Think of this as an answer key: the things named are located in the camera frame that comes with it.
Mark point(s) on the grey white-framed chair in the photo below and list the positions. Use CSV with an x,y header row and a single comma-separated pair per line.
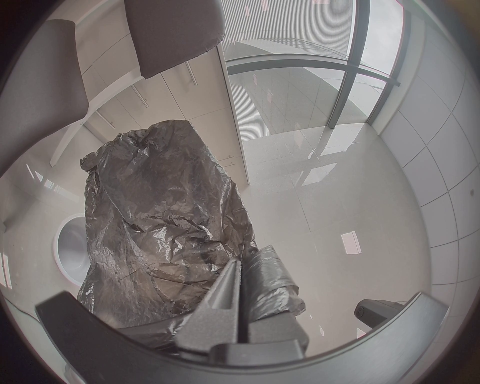
x,y
172,33

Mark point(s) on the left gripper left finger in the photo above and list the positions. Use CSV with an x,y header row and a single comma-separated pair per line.
x,y
221,311

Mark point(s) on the white trash bin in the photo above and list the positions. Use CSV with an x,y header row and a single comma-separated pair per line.
x,y
71,247

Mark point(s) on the black plastic bag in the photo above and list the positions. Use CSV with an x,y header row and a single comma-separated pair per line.
x,y
157,210

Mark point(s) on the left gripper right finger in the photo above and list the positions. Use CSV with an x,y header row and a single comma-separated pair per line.
x,y
273,330

